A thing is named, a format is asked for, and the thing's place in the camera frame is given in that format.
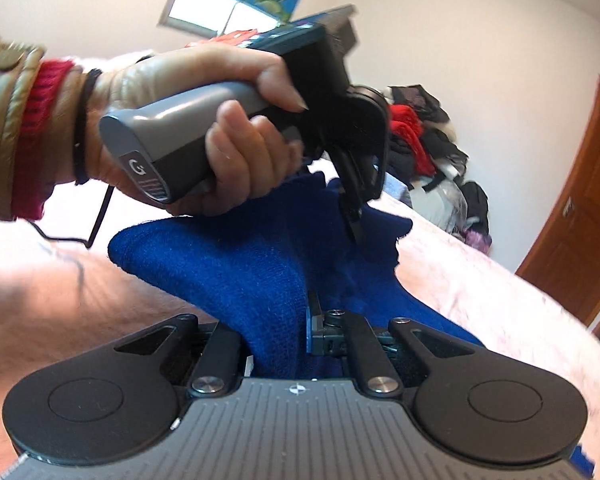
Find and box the brown wooden door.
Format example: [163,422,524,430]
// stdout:
[515,75,600,341]

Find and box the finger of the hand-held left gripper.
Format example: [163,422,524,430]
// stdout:
[332,152,381,245]

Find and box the window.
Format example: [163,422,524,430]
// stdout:
[159,0,281,41]

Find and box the blue knit garment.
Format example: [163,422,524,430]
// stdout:
[107,160,486,381]

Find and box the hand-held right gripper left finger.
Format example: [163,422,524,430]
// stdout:
[114,314,253,401]

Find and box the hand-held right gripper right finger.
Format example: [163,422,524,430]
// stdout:
[305,292,465,399]

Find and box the person's left forearm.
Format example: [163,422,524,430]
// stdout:
[0,30,103,222]

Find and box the black cable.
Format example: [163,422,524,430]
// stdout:
[30,185,116,251]

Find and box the pile of dark and red clothes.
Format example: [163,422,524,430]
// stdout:
[385,82,492,252]

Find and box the pink blanket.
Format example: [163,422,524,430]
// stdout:
[0,185,600,480]

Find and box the person's left hand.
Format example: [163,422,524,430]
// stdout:
[87,42,311,217]

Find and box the black hair tie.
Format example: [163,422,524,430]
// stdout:
[72,67,104,186]

